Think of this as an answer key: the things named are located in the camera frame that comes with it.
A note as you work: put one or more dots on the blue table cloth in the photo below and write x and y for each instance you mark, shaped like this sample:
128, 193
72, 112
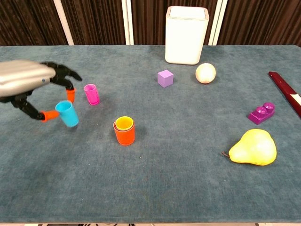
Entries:
164, 188

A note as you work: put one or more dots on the pink plastic cup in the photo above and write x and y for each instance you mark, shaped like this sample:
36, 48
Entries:
92, 95

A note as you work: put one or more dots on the yellow toy pear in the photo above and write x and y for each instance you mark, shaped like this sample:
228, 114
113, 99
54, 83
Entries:
255, 148

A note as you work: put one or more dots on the dark red long box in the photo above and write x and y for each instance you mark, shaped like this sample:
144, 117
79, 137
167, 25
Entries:
284, 88

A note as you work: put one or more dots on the cyan plastic cup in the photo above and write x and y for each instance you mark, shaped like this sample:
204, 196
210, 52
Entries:
69, 116

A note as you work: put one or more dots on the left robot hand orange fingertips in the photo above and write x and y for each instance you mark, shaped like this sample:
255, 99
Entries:
21, 75

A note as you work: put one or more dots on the purple toy brick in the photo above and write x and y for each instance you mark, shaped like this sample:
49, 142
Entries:
259, 115

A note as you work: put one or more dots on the orange plastic cup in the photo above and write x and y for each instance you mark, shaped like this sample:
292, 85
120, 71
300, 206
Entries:
125, 138

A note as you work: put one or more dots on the white partition post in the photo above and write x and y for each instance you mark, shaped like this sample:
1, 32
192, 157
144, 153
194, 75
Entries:
217, 23
64, 23
128, 23

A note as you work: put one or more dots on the yellow plastic cup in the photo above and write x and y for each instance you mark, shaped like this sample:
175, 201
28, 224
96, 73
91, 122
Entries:
124, 123

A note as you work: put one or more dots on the white lidded bin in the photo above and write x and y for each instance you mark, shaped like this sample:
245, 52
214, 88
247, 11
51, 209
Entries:
185, 40

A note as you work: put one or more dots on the white ball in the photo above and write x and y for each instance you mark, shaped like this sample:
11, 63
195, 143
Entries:
205, 73

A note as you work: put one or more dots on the purple cube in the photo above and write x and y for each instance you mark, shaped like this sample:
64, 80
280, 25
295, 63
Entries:
165, 78

